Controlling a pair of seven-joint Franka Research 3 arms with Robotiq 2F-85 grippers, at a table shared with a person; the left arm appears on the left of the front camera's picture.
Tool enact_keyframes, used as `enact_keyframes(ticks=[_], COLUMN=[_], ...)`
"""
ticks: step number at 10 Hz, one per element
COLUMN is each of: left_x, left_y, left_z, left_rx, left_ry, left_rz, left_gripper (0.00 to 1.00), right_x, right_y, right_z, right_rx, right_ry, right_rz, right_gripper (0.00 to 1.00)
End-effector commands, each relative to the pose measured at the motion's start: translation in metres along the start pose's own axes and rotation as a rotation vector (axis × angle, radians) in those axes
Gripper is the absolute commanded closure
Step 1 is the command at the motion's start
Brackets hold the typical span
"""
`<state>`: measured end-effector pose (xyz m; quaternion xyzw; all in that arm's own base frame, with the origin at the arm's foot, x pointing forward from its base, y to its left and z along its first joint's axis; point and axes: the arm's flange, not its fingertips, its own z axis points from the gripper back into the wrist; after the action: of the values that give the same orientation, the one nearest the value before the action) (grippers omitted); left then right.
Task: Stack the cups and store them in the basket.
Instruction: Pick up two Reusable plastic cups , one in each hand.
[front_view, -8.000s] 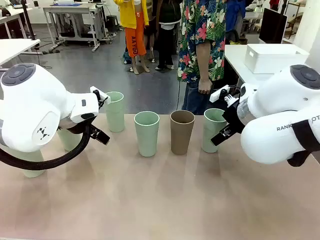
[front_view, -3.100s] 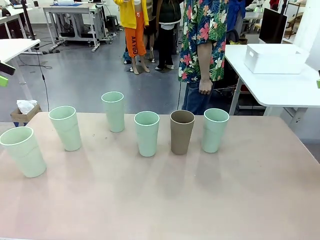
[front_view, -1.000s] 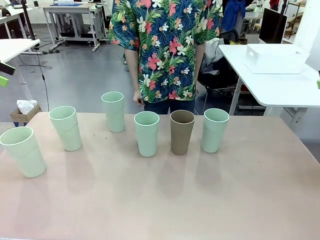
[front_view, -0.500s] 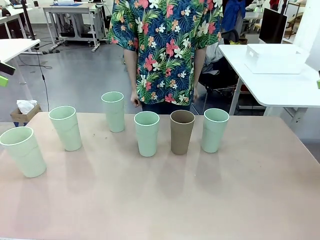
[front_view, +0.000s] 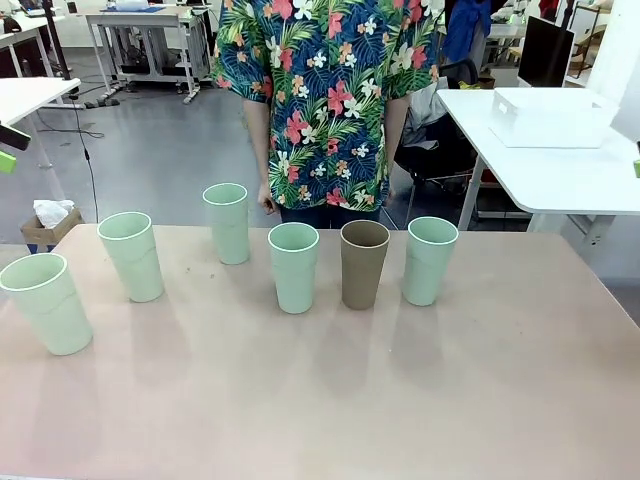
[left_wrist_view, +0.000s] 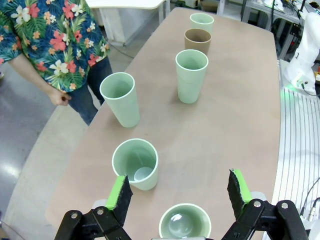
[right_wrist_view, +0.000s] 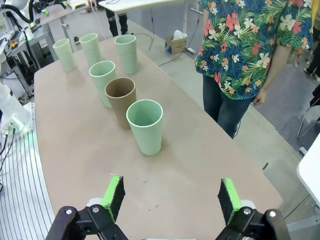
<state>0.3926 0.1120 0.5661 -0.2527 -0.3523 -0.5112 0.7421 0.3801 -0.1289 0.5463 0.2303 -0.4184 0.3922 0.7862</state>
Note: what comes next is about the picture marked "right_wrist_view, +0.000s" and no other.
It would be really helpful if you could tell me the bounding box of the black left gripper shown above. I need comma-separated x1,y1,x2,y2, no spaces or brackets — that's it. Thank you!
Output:
31,0,69,17

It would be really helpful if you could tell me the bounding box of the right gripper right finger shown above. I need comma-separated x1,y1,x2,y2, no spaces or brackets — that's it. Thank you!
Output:
217,177,292,240

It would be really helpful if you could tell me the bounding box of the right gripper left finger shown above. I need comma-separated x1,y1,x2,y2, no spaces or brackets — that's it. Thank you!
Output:
46,175,126,240

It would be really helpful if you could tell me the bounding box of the brown plastic cup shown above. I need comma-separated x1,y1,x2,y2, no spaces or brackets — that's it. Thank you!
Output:
104,77,137,130

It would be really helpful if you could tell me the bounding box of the person's left forearm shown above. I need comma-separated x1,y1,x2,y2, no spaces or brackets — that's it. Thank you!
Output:
261,44,293,97

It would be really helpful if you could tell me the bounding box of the white desk holding basket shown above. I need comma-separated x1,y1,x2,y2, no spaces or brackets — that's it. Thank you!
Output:
296,141,320,201

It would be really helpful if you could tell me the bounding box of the person's left hand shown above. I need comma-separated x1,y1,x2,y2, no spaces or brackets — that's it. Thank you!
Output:
251,88,268,106

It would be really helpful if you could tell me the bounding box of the bystander in dark trousers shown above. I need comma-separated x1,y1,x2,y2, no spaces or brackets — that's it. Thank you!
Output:
106,8,129,37

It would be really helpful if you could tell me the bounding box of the white side desk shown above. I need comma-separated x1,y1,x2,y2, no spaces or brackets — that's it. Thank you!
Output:
98,0,201,33

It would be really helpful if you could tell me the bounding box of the white slotted mounting plate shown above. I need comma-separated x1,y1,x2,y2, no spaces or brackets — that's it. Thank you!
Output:
0,102,56,240

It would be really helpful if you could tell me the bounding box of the grey metal chair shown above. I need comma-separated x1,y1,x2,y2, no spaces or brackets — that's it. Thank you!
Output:
297,104,320,138

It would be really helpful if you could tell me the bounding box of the brown cardboard box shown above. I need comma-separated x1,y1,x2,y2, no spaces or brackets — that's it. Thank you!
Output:
164,33,189,55

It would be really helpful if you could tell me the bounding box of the white crumpled paper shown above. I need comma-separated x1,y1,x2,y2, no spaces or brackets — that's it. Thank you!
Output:
172,29,188,41

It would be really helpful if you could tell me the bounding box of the person in floral shirt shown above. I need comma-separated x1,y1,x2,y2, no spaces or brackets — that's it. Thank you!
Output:
194,0,315,140

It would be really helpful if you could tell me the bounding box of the aluminium profile frame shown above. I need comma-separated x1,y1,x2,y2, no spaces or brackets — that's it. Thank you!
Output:
24,23,59,71

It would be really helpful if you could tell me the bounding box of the black corrugated cable hose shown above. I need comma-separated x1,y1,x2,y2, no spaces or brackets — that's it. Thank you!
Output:
4,0,35,25

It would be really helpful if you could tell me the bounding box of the black base connector cable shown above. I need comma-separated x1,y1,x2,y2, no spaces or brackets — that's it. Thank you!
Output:
0,124,19,173

